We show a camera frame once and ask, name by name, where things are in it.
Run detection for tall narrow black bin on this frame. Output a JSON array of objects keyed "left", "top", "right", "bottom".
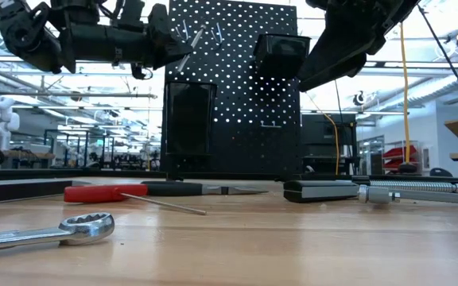
[{"left": 161, "top": 80, "right": 219, "bottom": 178}]

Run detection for black C-clamp with silver screw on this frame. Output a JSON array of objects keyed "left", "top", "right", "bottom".
[{"left": 369, "top": 180, "right": 458, "bottom": 195}]

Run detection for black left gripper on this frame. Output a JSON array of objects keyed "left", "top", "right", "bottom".
[{"left": 144, "top": 2, "right": 194, "bottom": 69}]

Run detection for red storage bins shelf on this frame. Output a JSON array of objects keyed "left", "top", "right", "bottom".
[{"left": 382, "top": 144, "right": 420, "bottom": 171}]

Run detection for red-handled screwdriver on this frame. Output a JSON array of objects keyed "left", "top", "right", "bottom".
[{"left": 63, "top": 183, "right": 208, "bottom": 216}]

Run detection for black chair back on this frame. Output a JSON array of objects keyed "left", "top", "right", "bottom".
[{"left": 429, "top": 167, "right": 454, "bottom": 178}]

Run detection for black cabinet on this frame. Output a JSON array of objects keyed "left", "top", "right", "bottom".
[{"left": 301, "top": 113, "right": 358, "bottom": 176}]

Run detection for thin yellow cable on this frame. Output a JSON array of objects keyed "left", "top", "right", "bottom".
[{"left": 308, "top": 93, "right": 340, "bottom": 176}]

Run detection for yellow hanging cable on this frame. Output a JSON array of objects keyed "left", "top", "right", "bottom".
[{"left": 399, "top": 22, "right": 412, "bottom": 166}]

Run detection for black round puck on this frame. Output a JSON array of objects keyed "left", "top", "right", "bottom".
[{"left": 397, "top": 161, "right": 419, "bottom": 175}]

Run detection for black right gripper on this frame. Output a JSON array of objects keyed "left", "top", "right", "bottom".
[{"left": 297, "top": 0, "right": 421, "bottom": 93}]

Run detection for silver J-shaped peg hook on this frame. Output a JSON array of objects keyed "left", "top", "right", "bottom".
[
  {"left": 174, "top": 19, "right": 190, "bottom": 43},
  {"left": 211, "top": 21, "right": 226, "bottom": 45}
]

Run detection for wide black bin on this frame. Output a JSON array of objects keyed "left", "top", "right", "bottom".
[{"left": 252, "top": 33, "right": 312, "bottom": 80}]

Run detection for silver combination wrench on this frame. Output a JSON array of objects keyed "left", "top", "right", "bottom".
[{"left": 0, "top": 211, "right": 116, "bottom": 254}]

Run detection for black perforated pegboard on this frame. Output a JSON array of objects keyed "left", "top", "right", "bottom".
[{"left": 163, "top": 0, "right": 304, "bottom": 180}]

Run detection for black-handled pliers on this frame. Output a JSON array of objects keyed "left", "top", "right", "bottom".
[{"left": 140, "top": 180, "right": 269, "bottom": 198}]

